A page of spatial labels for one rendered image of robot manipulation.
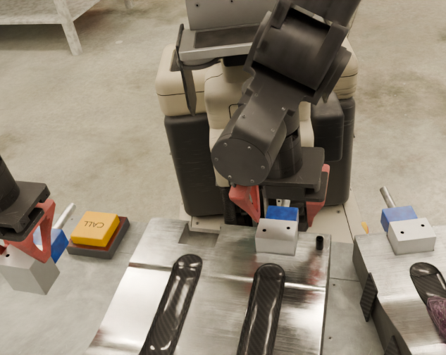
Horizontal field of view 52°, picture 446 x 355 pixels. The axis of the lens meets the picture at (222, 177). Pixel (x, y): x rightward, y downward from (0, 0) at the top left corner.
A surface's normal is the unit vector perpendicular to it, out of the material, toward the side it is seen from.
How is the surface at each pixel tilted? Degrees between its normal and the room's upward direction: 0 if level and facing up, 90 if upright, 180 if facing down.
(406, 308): 23
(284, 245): 90
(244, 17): 90
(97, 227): 0
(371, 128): 0
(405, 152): 0
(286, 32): 52
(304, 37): 46
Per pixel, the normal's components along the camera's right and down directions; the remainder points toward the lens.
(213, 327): -0.14, -0.73
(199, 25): -0.01, 0.64
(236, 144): -0.36, 0.65
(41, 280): 0.96, 0.07
